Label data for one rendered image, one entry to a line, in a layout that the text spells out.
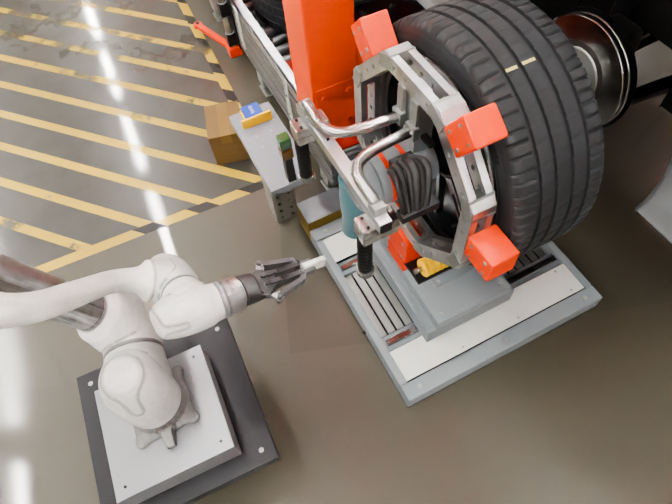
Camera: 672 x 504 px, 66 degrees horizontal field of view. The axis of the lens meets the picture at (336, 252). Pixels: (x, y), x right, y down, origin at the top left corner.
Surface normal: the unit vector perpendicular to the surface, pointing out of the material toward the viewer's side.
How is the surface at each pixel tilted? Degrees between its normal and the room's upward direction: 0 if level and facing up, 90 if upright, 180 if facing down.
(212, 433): 1
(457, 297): 0
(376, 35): 45
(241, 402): 0
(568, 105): 40
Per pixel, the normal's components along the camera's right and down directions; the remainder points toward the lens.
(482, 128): 0.21, -0.01
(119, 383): -0.04, -0.45
